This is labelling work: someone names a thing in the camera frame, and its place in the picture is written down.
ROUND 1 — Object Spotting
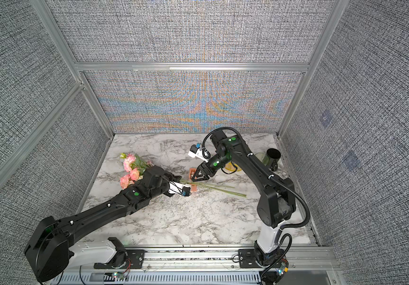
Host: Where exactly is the pink tape dispenser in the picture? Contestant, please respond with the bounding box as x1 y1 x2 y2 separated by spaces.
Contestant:
188 168 200 195

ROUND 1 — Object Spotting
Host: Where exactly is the pink artificial rose stem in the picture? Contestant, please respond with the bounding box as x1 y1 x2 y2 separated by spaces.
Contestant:
120 153 247 198

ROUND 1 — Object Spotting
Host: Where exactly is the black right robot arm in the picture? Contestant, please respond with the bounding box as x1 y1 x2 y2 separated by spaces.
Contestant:
189 127 309 268

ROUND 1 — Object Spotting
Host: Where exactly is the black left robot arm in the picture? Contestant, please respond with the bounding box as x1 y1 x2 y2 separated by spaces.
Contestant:
24 166 181 283

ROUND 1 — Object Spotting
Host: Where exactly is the yellow bamboo steamer basket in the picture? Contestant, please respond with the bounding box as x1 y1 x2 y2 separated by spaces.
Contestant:
225 161 241 173

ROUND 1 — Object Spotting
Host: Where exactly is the green translucent cup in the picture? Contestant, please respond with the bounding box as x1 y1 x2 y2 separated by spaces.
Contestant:
256 153 270 166

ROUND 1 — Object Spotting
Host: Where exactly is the dark green mug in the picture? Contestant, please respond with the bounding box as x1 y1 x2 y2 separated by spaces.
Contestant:
266 148 281 172

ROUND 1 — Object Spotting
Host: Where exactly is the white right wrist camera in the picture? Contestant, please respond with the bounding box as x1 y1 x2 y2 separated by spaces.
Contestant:
188 143 209 162

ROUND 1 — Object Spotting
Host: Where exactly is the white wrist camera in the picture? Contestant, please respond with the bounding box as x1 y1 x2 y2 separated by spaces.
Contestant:
188 143 209 162
168 182 191 197

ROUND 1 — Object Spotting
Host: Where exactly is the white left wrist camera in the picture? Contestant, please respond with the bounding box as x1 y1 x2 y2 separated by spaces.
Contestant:
168 182 191 197

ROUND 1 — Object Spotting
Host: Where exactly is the black corrugated cable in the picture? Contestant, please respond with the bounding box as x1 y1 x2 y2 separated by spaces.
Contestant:
201 126 311 282

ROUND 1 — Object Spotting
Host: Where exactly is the aluminium front rail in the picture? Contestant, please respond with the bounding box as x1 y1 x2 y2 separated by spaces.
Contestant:
49 245 346 285

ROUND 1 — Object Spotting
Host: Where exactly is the aluminium frame post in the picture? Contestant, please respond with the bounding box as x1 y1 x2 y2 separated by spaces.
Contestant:
30 1 115 140

